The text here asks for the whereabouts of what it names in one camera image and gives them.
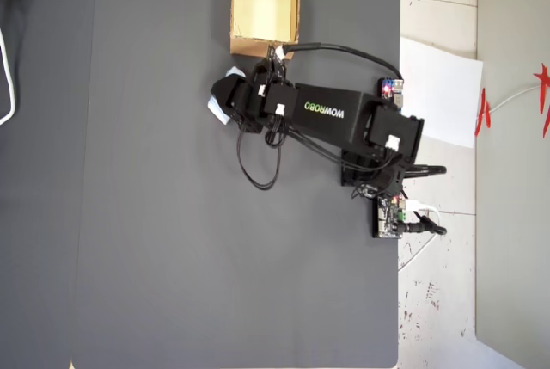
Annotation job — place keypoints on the small wrist camera board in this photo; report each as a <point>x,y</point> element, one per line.
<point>276,59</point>

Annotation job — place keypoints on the usb hub board red light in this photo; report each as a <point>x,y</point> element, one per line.
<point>389,89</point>

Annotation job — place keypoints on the light blue yarn block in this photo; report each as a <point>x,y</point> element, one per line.
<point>218,112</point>

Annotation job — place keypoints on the white paper sheet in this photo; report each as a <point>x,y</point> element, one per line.
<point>447,94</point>

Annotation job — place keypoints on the black table clamp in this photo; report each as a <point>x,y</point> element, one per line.
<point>429,169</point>

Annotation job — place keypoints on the open cardboard box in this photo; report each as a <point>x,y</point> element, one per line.
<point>266,7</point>

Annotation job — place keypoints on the dark grey textured mat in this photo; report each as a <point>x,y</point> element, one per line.
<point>43,214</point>
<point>172,235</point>

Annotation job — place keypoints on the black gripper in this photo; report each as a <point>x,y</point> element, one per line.
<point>253,106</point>

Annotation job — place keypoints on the motor controller board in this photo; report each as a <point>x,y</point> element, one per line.
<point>386,218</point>

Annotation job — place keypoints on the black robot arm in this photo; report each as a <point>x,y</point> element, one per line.
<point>326,115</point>

